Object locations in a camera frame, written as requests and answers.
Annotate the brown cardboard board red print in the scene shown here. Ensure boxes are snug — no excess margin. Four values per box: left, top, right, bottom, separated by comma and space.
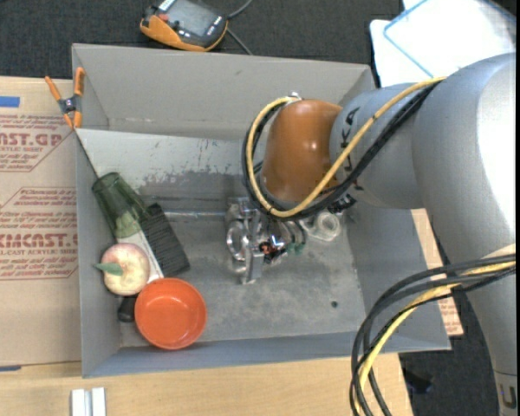
0, 75, 465, 373

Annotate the black bristle brush white back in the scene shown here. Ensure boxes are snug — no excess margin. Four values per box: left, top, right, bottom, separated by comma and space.
114, 202, 192, 282

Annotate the orange plastic bowl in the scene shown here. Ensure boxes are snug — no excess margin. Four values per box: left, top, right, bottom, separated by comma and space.
133, 276, 209, 351

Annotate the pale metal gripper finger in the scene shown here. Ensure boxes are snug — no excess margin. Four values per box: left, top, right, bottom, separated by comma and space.
241, 250, 266, 286
225, 224, 249, 275

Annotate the toy peach with green leaf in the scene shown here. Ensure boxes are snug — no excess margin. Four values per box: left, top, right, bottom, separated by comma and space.
94, 243, 152, 296

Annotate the clear green plastic cup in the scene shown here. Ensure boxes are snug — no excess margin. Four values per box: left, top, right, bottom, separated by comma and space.
90, 171, 153, 240

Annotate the grey metal bin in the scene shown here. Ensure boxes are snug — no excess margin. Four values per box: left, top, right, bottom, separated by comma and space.
71, 43, 452, 379

